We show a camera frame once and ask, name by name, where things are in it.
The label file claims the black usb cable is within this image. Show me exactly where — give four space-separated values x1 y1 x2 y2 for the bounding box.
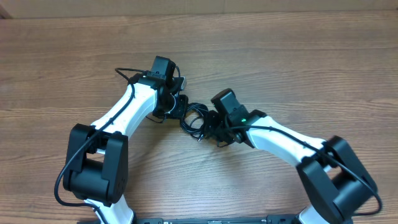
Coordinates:
179 102 212 142

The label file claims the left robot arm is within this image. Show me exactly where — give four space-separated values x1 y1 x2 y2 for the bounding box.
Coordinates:
54 56 188 223

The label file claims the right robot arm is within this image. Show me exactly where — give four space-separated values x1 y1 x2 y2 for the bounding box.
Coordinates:
208 88 382 223

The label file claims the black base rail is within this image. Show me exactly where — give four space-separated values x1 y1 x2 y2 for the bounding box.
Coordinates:
133 214 300 224

